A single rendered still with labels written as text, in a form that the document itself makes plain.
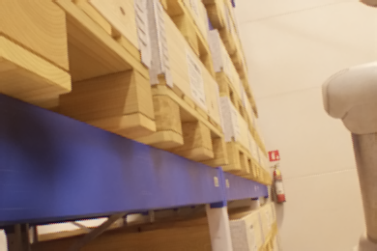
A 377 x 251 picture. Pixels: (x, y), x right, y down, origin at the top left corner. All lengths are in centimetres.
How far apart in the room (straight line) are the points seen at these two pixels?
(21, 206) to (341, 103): 89
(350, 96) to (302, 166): 472
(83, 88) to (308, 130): 528
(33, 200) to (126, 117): 27
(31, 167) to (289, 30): 592
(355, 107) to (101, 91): 69
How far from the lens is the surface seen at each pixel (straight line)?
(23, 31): 41
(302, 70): 607
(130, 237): 196
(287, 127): 589
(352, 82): 114
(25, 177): 46
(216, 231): 171
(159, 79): 88
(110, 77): 71
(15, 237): 210
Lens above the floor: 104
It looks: 12 degrees up
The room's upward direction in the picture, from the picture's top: 8 degrees counter-clockwise
